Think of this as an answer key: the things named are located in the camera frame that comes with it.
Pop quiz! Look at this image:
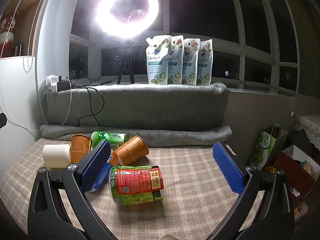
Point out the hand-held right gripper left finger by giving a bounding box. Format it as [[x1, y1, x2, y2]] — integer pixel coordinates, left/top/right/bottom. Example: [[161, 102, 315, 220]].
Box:
[[27, 139, 112, 240]]

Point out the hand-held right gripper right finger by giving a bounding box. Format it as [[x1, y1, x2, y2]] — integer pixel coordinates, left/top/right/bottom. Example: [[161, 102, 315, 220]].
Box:
[[213, 142, 295, 240]]

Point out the brown paper cup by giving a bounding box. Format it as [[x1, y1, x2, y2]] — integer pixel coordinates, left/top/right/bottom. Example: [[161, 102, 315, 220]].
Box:
[[114, 135, 150, 166], [70, 134, 93, 164]]

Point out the white cup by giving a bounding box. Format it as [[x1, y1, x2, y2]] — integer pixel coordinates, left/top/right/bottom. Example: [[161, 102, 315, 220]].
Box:
[[42, 144, 72, 169]]

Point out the blue white can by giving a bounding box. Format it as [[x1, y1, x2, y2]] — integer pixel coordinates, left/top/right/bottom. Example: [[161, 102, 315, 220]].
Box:
[[91, 154, 113, 193]]

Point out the green tea bottle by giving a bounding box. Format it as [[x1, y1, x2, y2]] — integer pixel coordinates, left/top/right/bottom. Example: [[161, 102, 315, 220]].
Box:
[[90, 131, 128, 151]]

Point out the plaid cloth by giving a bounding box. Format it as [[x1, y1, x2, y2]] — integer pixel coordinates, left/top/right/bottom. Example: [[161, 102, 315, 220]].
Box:
[[0, 139, 266, 240]]

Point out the green paper bag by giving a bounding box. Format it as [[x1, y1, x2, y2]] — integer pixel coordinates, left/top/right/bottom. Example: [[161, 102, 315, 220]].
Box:
[[250, 127, 288, 172]]

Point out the red and green labelled bottle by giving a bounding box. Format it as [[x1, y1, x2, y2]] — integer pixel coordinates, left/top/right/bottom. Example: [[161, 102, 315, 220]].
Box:
[[109, 165, 165, 206]]

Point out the rolled grey blanket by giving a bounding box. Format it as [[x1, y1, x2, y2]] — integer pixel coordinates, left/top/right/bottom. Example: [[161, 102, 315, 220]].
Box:
[[40, 124, 232, 147]]

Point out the red box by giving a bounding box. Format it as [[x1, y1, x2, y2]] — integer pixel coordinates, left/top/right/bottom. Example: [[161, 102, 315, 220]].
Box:
[[273, 144, 317, 198]]

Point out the black charger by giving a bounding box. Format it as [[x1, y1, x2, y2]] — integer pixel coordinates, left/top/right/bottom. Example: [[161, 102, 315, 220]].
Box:
[[57, 80, 72, 92]]

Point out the white lace cloth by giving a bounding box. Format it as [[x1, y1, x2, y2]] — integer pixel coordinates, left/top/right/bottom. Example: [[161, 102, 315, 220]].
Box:
[[293, 115, 320, 153]]

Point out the white power strip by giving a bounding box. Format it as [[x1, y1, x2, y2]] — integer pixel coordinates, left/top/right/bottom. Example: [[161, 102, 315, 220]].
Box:
[[45, 74, 63, 93]]

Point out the white floral refill pouch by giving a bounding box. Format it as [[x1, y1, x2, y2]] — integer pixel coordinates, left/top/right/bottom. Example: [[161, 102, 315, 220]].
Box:
[[182, 38, 200, 86], [196, 39, 213, 86], [166, 36, 185, 85], [146, 35, 172, 85]]

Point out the black tripod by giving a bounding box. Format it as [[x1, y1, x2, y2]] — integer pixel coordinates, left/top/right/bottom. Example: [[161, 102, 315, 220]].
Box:
[[116, 38, 136, 85]]

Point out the red and white vase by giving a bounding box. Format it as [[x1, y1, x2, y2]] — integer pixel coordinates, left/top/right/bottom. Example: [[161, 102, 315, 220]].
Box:
[[0, 11, 20, 58]]

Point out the black cable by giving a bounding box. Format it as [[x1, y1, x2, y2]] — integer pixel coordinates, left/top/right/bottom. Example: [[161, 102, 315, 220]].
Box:
[[69, 77, 113, 127]]

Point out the white cable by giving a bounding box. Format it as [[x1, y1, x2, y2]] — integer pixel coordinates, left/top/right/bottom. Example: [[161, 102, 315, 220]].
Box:
[[0, 0, 42, 132]]

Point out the white bead cord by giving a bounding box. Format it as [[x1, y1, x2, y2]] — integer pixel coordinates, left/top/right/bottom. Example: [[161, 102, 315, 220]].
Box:
[[22, 0, 42, 73]]

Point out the window frame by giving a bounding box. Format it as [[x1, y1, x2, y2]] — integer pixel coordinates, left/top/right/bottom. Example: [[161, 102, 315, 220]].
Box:
[[69, 0, 301, 96]]

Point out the ring light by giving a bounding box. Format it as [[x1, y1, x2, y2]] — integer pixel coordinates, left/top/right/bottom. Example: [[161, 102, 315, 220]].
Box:
[[93, 0, 161, 39]]

